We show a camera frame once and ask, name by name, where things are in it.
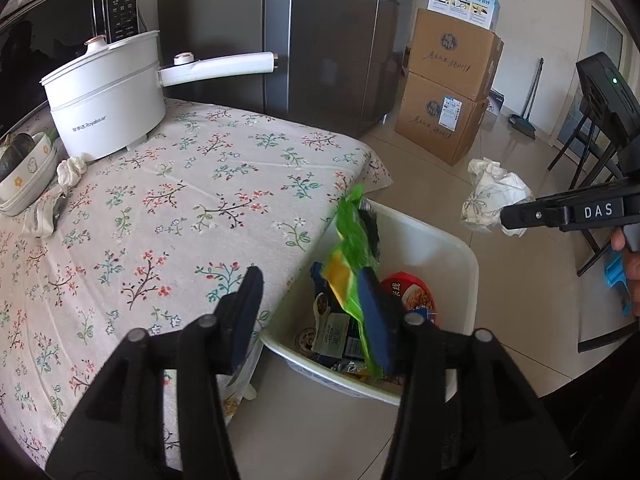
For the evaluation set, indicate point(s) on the white electric cooking pot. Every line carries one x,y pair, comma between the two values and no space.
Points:
111,97

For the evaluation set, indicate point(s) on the cardboard box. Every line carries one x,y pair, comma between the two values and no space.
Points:
459,56
441,121

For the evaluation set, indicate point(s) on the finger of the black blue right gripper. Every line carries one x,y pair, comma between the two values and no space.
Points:
466,409

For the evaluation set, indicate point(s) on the grey refrigerator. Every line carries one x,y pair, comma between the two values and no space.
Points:
338,60

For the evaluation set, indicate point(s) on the lower cardboard box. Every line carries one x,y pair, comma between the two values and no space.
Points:
441,121

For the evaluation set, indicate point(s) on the white trash bin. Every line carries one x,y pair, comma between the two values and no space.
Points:
414,255

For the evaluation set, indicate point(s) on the black microwave oven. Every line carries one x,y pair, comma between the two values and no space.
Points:
47,35

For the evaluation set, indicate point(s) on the green snack bag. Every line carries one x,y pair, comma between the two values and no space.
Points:
350,271

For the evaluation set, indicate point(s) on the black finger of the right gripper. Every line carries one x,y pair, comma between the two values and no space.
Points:
545,211

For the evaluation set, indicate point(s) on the floral tablecloth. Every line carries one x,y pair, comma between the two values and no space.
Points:
153,238

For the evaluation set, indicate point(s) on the upper cardboard box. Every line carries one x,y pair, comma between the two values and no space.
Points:
459,56

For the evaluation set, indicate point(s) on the white tissue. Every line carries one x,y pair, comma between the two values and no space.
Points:
493,189

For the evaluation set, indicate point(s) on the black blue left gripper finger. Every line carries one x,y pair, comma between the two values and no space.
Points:
154,410

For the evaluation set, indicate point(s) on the black folding chair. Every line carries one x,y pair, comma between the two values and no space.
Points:
591,158

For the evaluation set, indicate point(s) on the broom and dustpan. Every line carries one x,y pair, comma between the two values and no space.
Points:
521,122

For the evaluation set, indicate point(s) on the blue biscuit box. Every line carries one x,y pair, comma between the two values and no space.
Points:
333,341

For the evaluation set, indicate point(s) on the person's right hand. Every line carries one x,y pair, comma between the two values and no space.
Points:
631,263

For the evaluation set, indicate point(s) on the dark green pumpkin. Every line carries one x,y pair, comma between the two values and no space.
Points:
14,152

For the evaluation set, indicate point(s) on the blue white printed box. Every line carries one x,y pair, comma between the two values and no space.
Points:
481,13

